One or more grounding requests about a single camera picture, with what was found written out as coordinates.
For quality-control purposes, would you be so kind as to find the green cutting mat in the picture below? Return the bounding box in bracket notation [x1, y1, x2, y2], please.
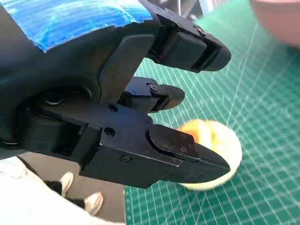
[123, 0, 300, 225]

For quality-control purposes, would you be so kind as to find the round toy bread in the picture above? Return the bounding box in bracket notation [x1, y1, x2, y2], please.
[175, 119, 243, 192]

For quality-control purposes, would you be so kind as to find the person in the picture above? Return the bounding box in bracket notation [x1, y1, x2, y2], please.
[0, 156, 125, 225]

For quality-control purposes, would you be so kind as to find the pink bowl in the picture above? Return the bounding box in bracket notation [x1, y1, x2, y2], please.
[249, 0, 300, 50]

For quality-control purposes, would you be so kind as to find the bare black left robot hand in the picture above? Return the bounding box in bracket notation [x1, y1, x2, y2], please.
[0, 0, 232, 189]

